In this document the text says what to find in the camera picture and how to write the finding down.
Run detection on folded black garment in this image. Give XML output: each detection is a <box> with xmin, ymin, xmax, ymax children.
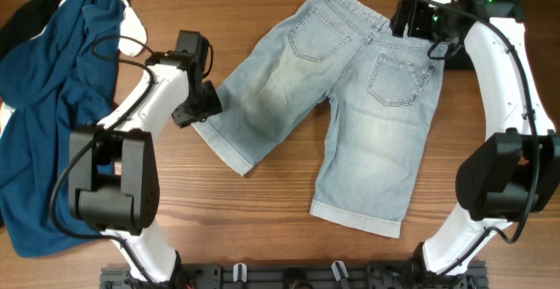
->
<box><xmin>432</xmin><ymin>0</ymin><xmax>525</xmax><ymax>70</ymax></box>

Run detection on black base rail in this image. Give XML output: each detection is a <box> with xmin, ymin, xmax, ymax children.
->
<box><xmin>99</xmin><ymin>261</ymin><xmax>490</xmax><ymax>289</ymax></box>

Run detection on right black cable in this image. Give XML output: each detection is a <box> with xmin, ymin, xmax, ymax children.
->
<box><xmin>382</xmin><ymin>0</ymin><xmax>542</xmax><ymax>277</ymax></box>

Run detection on black cable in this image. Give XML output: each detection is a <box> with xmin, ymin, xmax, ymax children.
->
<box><xmin>382</xmin><ymin>0</ymin><xmax>542</xmax><ymax>277</ymax></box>
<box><xmin>48</xmin><ymin>34</ymin><xmax>167</xmax><ymax>289</ymax></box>

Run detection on black garment at left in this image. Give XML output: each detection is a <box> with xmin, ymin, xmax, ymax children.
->
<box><xmin>1</xmin><ymin>0</ymin><xmax>144</xmax><ymax>67</ymax></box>

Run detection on dark blue t-shirt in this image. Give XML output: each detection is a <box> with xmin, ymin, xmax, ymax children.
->
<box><xmin>1</xmin><ymin>0</ymin><xmax>125</xmax><ymax>257</ymax></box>

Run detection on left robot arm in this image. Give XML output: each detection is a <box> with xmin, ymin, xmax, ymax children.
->
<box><xmin>57</xmin><ymin>31</ymin><xmax>222</xmax><ymax>288</ymax></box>

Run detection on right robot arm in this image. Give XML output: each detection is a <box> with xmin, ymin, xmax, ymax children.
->
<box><xmin>390</xmin><ymin>0</ymin><xmax>559</xmax><ymax>286</ymax></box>

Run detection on light blue denim shorts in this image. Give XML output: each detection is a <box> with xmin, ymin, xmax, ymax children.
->
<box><xmin>195</xmin><ymin>0</ymin><xmax>447</xmax><ymax>238</ymax></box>

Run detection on left black cable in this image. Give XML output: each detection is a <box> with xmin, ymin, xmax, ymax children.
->
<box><xmin>48</xmin><ymin>34</ymin><xmax>167</xmax><ymax>289</ymax></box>

